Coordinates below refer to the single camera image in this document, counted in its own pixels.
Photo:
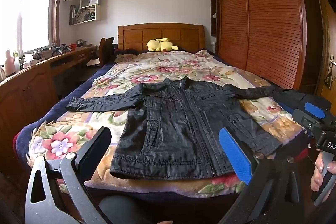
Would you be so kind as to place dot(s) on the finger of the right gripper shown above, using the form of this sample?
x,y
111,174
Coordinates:
x,y
297,108
314,110

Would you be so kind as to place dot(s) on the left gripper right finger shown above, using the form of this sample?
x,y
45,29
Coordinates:
x,y
272,193

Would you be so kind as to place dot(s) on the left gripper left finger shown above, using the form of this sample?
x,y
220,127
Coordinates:
x,y
44,202

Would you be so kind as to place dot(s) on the black jacket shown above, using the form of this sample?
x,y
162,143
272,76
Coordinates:
x,y
172,128

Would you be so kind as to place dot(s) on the person's right hand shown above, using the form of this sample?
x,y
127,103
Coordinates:
x,y
317,178

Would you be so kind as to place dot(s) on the floral bed blanket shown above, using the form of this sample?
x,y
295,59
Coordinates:
x,y
71,130

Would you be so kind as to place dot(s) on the navy blue bed sheet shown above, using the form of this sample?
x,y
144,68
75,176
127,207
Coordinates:
x,y
25,135

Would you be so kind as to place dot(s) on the wooden louvered wardrobe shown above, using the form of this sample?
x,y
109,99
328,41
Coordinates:
x,y
278,40

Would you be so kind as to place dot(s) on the long wooden desk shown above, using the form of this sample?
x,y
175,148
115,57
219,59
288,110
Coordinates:
x,y
29,94

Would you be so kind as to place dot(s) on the wooden bed headboard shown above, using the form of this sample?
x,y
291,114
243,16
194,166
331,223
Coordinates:
x,y
188,37

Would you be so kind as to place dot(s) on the yellow plush toy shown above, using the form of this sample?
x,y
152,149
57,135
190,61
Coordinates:
x,y
161,45

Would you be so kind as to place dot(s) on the pink bottle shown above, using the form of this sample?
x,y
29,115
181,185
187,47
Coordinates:
x,y
9,64

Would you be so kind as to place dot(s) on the wooden chair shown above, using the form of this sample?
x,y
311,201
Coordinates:
x,y
105,50

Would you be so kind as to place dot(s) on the window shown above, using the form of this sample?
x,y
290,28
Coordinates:
x,y
26,25

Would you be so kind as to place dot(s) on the white wall shelf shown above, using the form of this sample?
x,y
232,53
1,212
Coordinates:
x,y
84,11

